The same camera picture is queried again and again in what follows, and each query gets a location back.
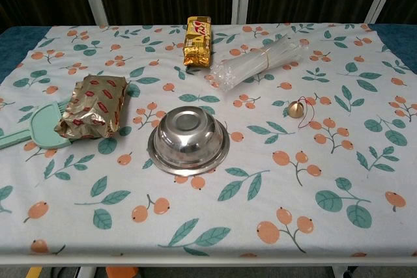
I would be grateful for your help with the floral white tablecloth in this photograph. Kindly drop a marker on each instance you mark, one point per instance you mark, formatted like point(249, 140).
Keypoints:
point(208, 213)

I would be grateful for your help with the gold foil snack bar pack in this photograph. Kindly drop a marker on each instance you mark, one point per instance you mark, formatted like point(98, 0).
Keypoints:
point(197, 43)

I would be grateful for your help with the orange object under table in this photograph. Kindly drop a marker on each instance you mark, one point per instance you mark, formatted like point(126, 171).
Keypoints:
point(122, 272)

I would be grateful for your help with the crumpled gold wrapper red lips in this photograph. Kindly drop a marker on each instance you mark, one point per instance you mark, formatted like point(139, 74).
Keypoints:
point(94, 105)

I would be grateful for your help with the mint green brush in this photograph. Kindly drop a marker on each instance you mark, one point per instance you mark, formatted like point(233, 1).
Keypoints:
point(45, 128)

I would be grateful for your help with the upturned stainless steel bowl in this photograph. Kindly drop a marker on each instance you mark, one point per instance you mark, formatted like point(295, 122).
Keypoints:
point(187, 138)

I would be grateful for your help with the bundle of clear straws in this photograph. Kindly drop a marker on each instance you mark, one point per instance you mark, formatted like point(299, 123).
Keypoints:
point(254, 61)

